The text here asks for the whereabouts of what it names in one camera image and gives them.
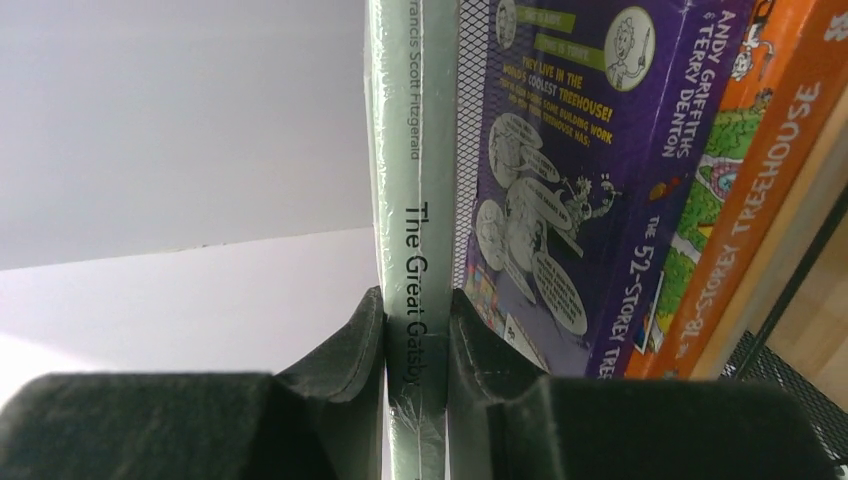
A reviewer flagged wooden two-tier shelf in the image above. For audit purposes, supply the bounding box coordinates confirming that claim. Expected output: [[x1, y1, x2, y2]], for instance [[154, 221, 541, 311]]
[[452, 0, 848, 465]]

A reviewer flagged pale green file folder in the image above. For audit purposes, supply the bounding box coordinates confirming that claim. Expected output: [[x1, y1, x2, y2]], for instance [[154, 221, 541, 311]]
[[365, 1, 460, 479]]

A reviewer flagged purple treehouse book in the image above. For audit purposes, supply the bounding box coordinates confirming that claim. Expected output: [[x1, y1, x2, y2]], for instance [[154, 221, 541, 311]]
[[465, 1, 753, 379]]

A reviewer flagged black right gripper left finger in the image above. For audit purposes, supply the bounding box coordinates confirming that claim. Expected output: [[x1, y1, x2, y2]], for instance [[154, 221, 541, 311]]
[[1, 287, 384, 479]]

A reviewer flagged orange green treehouse book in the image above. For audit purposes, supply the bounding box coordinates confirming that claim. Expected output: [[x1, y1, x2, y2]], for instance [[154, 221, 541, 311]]
[[625, 1, 847, 379]]

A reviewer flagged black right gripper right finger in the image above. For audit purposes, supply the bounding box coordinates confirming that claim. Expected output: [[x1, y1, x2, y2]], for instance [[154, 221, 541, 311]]
[[448, 290, 836, 479]]

